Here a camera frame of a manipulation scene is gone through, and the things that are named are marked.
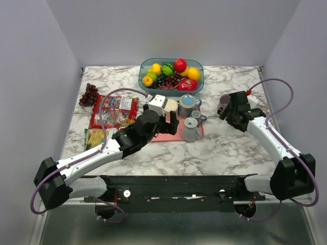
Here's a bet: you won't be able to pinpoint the grey ceramic mug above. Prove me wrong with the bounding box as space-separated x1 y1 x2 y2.
181 117 203 141

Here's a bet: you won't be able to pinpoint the purple ceramic mug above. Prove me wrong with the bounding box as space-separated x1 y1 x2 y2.
217 94 229 115

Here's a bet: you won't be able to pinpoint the small grey-purple mug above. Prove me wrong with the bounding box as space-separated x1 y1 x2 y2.
191 110 207 127

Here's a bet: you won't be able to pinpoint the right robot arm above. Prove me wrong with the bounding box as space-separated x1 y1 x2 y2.
217 91 316 201

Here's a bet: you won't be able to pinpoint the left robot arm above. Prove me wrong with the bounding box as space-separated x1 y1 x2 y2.
30 109 179 210

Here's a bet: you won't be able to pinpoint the cream ceramic mug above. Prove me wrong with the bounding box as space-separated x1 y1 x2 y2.
165 99 178 121

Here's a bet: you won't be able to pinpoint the blue-bottom beige mug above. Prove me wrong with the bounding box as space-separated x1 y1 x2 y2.
178 94 202 119

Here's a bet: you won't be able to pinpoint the pink plastic tray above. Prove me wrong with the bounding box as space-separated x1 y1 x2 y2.
149 107 205 142

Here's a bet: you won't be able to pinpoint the colourful candy bag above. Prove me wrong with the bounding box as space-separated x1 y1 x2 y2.
89 95 138 129

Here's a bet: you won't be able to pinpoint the small orange toy fruit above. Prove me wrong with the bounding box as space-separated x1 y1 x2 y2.
142 76 153 87

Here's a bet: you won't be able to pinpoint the dark grapes in container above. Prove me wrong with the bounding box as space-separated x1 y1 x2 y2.
150 73 183 90

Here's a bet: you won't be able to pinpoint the red toy dragon fruit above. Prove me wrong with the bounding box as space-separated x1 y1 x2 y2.
175 79 198 91

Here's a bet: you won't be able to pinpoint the green toy lime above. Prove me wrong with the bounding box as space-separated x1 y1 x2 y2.
146 71 157 81

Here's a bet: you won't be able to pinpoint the teal plastic fruit container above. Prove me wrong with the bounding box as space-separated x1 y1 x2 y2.
138 58 204 96

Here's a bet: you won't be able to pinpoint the yellow toy lemon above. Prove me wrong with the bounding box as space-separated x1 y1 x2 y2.
148 63 161 76

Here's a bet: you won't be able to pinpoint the green toy watermelon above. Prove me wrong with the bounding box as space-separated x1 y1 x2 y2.
161 63 175 77

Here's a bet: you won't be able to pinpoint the Chuba cassava chips bag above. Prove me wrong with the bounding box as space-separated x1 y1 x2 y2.
84 129 104 151

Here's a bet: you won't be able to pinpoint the red toy apple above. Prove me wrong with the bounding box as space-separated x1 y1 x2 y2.
173 58 187 73

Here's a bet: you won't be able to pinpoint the red grape bunch on table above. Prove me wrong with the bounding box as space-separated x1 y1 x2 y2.
79 83 99 107

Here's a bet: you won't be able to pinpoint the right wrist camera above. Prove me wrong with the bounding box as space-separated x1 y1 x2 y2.
246 89 259 109

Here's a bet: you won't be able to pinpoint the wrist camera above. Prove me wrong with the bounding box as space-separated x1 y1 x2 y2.
147 94 168 116
246 89 259 109

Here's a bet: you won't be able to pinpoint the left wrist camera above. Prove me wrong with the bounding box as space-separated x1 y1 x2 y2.
147 94 168 116

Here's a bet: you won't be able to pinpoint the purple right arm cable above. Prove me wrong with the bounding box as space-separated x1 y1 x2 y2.
239 78 320 222

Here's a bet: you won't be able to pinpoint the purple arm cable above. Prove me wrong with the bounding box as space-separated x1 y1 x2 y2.
30 88 151 215
239 78 320 222

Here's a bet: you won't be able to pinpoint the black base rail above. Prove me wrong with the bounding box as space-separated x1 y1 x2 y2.
84 173 266 214

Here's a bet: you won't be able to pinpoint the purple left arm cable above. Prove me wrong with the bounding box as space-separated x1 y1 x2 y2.
30 88 151 215

